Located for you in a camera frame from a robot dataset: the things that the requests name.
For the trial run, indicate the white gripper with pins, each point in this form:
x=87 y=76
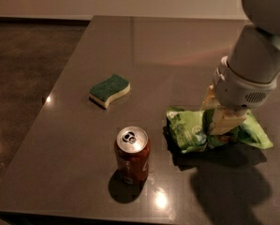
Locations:
x=239 y=89

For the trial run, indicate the green rice chip bag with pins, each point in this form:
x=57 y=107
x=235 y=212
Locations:
x=189 y=131

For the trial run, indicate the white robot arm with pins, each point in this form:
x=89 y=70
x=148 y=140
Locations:
x=246 y=77

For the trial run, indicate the red coke can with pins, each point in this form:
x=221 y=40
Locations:
x=132 y=150

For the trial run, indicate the green and yellow sponge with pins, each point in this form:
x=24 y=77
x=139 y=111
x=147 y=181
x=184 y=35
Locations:
x=105 y=92

